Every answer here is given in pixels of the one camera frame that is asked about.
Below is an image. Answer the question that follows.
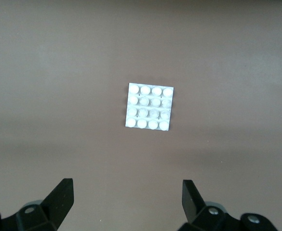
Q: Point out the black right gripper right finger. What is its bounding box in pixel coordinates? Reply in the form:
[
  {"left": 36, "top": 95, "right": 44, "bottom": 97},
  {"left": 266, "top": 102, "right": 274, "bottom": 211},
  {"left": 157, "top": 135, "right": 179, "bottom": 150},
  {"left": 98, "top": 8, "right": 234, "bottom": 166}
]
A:
[{"left": 179, "top": 179, "right": 242, "bottom": 231}]

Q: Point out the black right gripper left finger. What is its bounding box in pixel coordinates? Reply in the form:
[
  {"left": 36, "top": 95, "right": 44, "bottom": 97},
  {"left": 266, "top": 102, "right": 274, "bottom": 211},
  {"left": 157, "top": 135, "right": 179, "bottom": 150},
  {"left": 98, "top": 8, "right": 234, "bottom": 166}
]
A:
[{"left": 0, "top": 178, "right": 74, "bottom": 231}]

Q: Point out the white studded base plate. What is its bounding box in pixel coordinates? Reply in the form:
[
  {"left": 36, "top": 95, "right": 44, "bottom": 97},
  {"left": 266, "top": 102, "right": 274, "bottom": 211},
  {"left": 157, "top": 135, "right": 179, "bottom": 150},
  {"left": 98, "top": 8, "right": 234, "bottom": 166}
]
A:
[{"left": 124, "top": 82, "right": 175, "bottom": 132}]

